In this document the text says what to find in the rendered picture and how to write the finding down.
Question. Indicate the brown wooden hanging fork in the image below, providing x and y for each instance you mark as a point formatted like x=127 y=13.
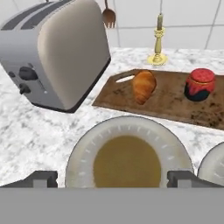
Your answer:
x=108 y=16

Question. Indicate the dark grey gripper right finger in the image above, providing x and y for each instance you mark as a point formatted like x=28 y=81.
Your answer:
x=180 y=178

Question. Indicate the gold candlestick with candle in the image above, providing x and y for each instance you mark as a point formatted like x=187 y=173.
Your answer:
x=158 y=43

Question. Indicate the white plate with brown centre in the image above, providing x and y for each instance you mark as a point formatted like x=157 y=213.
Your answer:
x=127 y=151

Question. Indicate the brown wooden cutting board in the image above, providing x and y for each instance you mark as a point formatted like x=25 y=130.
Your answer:
x=169 y=100

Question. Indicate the silver toaster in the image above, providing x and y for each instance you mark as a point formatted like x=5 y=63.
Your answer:
x=55 y=52

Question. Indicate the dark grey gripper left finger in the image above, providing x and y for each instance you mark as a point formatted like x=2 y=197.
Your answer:
x=43 y=178

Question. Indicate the red-lidded jam jar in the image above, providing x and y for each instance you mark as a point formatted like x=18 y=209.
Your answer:
x=200 y=84

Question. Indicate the golden brown croissant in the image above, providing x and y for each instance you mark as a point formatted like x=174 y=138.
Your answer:
x=144 y=86

